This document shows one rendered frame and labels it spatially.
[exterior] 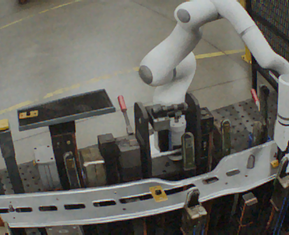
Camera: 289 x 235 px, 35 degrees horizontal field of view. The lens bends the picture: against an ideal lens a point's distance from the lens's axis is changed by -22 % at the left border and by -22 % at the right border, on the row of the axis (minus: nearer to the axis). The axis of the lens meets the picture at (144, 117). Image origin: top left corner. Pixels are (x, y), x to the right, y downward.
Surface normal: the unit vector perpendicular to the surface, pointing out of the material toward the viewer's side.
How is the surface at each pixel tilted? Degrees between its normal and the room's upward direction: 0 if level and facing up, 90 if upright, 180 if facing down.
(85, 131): 0
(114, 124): 0
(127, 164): 90
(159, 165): 0
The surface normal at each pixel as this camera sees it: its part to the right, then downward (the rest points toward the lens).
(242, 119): -0.04, -0.86
